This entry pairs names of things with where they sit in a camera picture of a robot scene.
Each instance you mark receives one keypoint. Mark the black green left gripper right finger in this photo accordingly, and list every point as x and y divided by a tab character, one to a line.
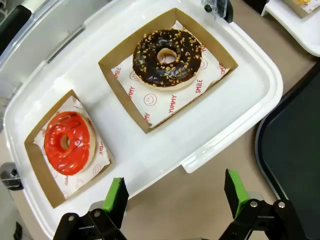
252	210

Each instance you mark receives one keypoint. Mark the white printed paper liner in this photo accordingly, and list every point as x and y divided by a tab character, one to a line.
175	100
100	160

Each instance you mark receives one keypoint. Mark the clear plastic lid latch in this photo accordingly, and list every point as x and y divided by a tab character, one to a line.
217	8
10	175

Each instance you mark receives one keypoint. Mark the red glazed donut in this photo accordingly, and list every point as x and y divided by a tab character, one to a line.
68	143

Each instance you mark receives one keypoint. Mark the white plastic container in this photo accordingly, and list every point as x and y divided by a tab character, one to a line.
297	27
150	140

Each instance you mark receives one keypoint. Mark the clear plastic container lid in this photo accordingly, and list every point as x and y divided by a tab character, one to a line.
37	30

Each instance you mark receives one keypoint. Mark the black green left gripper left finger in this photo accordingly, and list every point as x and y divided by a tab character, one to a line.
113	197

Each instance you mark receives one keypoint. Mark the brown cardboard donut tray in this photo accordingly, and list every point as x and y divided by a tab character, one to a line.
40	165
300	9
140	82

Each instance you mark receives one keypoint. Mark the chocolate nut-sprinkled donut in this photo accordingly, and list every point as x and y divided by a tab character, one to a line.
167	58

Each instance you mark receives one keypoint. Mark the dark green serving tray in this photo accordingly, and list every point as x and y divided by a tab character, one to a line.
292	140

